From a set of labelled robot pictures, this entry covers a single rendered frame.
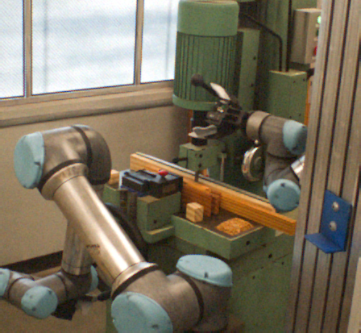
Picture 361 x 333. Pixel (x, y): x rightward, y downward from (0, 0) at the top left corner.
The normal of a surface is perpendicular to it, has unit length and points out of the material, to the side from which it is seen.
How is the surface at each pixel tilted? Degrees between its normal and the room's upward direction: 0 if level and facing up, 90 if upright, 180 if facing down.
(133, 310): 95
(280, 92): 90
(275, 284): 90
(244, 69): 90
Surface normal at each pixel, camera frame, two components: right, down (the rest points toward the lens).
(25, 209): 0.61, 0.28
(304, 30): -0.69, 0.18
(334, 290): -0.92, 0.07
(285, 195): -0.07, 0.30
